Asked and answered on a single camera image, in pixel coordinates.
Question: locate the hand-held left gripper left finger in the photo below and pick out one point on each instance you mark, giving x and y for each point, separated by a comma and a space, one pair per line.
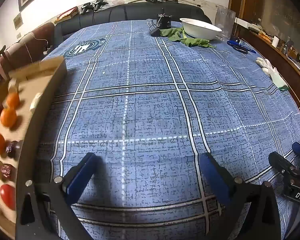
83, 172

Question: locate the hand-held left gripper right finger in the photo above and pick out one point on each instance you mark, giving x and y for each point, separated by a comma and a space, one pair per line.
211, 173

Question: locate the brown cardboard box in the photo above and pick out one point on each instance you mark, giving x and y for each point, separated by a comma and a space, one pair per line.
22, 120

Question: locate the red tomato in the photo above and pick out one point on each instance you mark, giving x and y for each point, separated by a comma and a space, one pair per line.
8, 196

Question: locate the white glove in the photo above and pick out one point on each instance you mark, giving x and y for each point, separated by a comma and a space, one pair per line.
270, 70

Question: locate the blue plaid bedsheet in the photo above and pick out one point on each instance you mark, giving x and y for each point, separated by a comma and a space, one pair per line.
152, 105

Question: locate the wooden side shelf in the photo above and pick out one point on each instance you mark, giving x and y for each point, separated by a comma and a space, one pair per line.
277, 55

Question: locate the white cup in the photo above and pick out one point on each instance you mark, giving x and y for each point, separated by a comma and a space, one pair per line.
275, 41

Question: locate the green vegetable leaf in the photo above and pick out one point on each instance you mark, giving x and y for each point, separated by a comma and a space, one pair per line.
197, 41
173, 33

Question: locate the brown padded chair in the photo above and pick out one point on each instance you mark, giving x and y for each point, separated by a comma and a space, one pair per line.
37, 45

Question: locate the white bowl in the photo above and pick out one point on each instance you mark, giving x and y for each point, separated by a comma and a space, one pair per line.
200, 30

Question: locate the clear plastic container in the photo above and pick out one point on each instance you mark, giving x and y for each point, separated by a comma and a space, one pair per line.
225, 22

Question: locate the small black adapter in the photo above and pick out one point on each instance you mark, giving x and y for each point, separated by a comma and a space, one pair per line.
155, 32

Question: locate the black box device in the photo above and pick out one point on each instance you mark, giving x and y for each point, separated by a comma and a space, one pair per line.
165, 22

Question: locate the red and yellow book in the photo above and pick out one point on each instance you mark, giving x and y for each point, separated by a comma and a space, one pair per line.
66, 15

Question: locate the black hand-held device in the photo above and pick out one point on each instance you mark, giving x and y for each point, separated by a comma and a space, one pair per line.
86, 8
100, 5

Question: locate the black sofa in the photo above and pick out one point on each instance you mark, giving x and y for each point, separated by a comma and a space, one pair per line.
140, 11

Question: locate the wall plaque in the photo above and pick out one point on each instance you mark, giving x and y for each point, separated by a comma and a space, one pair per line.
18, 21

